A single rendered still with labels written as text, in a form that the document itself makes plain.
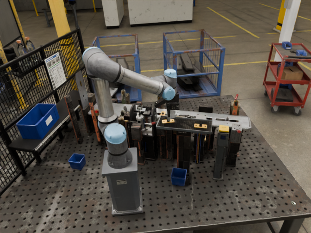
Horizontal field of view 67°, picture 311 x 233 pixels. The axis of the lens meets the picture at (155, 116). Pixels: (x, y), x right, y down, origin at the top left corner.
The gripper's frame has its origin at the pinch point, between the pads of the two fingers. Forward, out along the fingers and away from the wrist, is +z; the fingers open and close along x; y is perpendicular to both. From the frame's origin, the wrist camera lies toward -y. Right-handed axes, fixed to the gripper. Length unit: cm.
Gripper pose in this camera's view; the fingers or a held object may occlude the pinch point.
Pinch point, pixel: (168, 119)
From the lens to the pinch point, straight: 163.9
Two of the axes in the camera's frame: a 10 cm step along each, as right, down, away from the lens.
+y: 10.0, -0.9, 0.3
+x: -0.8, -5.5, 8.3
